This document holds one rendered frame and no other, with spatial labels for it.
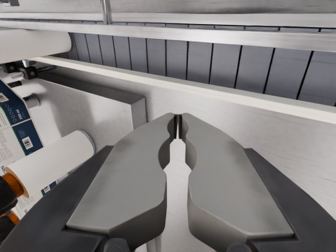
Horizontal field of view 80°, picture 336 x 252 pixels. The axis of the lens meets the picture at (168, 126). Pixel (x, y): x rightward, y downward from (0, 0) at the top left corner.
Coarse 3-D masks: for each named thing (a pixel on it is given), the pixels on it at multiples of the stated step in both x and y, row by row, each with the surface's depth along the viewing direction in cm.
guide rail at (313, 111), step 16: (64, 64) 42; (80, 64) 40; (96, 64) 39; (144, 80) 32; (160, 80) 31; (176, 80) 30; (208, 96) 27; (224, 96) 26; (240, 96) 25; (256, 96) 24; (272, 96) 24; (288, 112) 23; (304, 112) 22; (320, 112) 21
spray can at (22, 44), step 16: (0, 32) 34; (16, 32) 35; (32, 32) 37; (48, 32) 39; (64, 32) 41; (0, 48) 33; (16, 48) 35; (32, 48) 37; (48, 48) 39; (64, 48) 42
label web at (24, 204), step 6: (48, 186) 75; (42, 192) 74; (18, 198) 67; (24, 198) 69; (30, 198) 71; (36, 198) 73; (18, 204) 68; (24, 204) 70; (30, 204) 72; (18, 210) 68; (24, 210) 70
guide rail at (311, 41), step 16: (80, 32) 29; (96, 32) 27; (112, 32) 26; (128, 32) 24; (144, 32) 23; (160, 32) 22; (176, 32) 21; (192, 32) 20; (208, 32) 19; (224, 32) 18; (240, 32) 18; (256, 32) 17; (272, 32) 16; (288, 32) 16; (304, 32) 16; (320, 32) 16; (288, 48) 16; (304, 48) 16; (320, 48) 15
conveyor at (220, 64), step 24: (144, 24) 32; (168, 24) 30; (192, 24) 28; (72, 48) 44; (96, 48) 40; (120, 48) 37; (144, 48) 34; (168, 48) 31; (192, 48) 29; (216, 48) 27; (240, 48) 26; (264, 48) 24; (144, 72) 36; (168, 72) 33; (192, 72) 31; (216, 72) 29; (240, 72) 27; (264, 72) 26; (288, 72) 24; (312, 72) 23; (288, 96) 25; (312, 96) 24
